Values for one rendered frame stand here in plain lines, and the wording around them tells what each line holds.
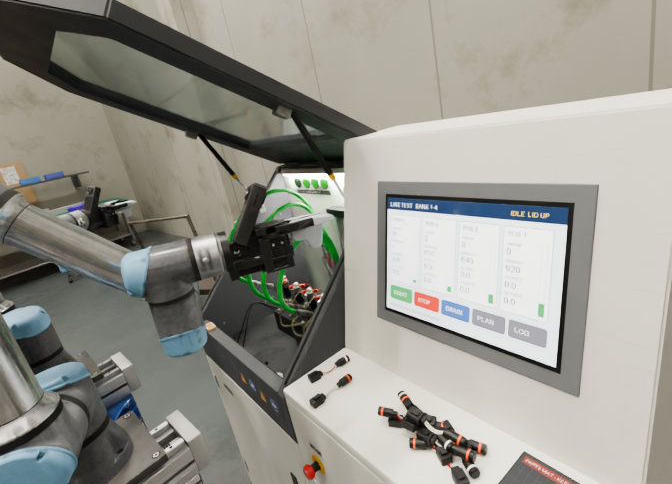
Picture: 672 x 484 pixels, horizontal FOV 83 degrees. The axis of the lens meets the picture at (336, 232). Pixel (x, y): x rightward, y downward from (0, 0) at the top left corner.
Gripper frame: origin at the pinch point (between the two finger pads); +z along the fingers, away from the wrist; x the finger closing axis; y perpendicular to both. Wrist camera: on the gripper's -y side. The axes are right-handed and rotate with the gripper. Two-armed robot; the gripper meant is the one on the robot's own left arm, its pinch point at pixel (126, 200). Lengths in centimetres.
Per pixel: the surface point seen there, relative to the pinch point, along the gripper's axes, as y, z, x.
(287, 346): 55, -5, 69
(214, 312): 46, -3, 36
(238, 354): 44, -27, 64
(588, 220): -9, -47, 152
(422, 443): 33, -55, 127
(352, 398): 37, -44, 109
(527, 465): 33, -55, 145
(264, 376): 43, -36, 79
